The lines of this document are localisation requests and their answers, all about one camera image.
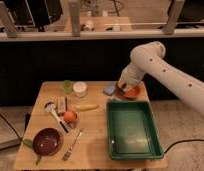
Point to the yellow banana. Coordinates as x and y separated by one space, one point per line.
86 107

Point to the small wooden block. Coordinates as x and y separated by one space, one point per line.
61 104

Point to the white handled brush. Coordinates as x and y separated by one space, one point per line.
51 108

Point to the green plastic cup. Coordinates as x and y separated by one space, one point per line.
67 87

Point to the white plastic cup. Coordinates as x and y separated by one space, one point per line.
80 89

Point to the orange plastic bowl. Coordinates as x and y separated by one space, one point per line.
132 93

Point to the dark red bowl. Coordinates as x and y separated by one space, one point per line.
47 142

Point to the black monitor upper left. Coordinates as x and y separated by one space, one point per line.
34 12

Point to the green plastic tray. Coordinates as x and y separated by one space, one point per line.
132 132

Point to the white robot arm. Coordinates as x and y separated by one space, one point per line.
148 59

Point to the orange fruit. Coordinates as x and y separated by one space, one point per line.
70 116

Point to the metal frame rail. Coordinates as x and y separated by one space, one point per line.
109 19

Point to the blue sponge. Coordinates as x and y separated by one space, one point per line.
110 89

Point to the green leafy vegetable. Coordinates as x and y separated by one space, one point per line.
29 144

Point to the dark red grape bunch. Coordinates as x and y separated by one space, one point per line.
119 91

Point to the silver fork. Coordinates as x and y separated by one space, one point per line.
66 156

